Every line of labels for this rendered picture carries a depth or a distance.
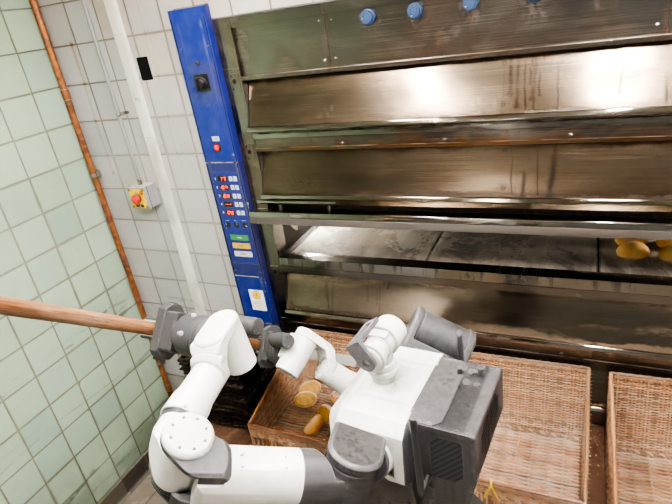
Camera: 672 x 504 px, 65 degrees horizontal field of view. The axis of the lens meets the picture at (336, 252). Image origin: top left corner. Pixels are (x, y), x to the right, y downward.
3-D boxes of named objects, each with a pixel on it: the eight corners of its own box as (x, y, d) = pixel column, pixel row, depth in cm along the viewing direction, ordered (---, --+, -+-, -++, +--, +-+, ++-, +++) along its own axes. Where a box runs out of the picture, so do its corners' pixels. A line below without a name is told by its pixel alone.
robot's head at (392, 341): (409, 353, 107) (405, 316, 104) (389, 384, 100) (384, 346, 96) (380, 347, 111) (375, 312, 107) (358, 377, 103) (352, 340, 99)
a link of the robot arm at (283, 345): (305, 343, 145) (325, 345, 136) (286, 377, 141) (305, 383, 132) (274, 321, 141) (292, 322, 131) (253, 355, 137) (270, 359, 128)
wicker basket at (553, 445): (435, 399, 216) (431, 344, 204) (588, 425, 192) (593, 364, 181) (401, 496, 176) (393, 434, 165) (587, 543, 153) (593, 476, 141)
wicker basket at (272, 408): (308, 375, 241) (298, 325, 230) (428, 397, 217) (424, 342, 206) (252, 455, 202) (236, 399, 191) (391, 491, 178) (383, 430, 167)
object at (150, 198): (144, 203, 236) (137, 181, 231) (161, 203, 231) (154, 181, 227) (132, 209, 230) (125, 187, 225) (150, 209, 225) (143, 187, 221)
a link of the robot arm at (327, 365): (295, 325, 139) (334, 352, 143) (278, 355, 136) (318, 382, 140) (304, 325, 133) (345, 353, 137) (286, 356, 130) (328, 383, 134)
